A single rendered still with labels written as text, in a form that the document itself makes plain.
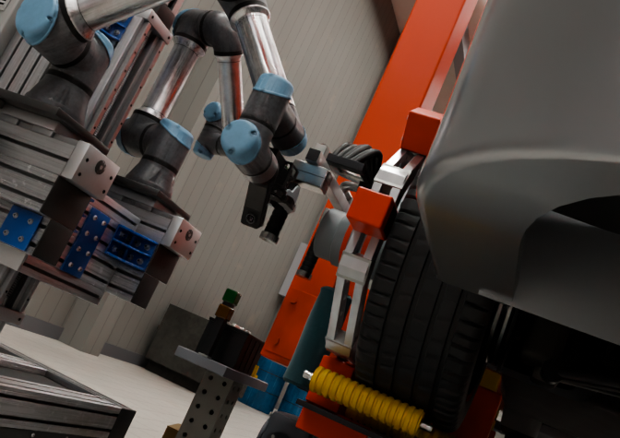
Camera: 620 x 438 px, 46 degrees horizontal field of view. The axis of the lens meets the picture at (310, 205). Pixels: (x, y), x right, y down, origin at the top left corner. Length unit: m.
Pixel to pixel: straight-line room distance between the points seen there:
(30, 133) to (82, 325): 5.20
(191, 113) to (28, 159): 5.46
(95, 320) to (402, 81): 4.91
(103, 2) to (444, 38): 1.18
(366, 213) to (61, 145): 0.71
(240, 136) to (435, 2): 1.31
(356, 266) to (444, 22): 1.20
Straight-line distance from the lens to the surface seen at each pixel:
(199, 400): 2.38
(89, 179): 1.70
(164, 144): 2.21
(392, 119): 2.33
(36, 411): 1.89
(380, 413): 1.57
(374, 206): 1.43
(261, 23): 1.68
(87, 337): 6.84
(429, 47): 2.45
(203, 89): 7.23
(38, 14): 1.74
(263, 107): 1.41
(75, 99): 1.81
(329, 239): 1.75
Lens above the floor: 0.48
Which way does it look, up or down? 13 degrees up
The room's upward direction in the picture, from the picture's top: 24 degrees clockwise
